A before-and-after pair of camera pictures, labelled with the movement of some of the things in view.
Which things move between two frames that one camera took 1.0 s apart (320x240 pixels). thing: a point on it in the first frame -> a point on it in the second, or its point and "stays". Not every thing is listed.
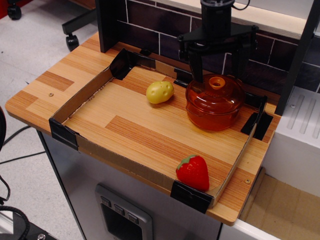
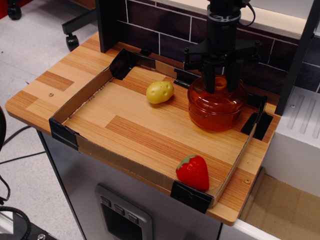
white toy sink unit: [294, 157] stays
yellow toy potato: [159, 92] stays
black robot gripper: [217, 34] -> [222, 47]
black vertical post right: [299, 57] stays
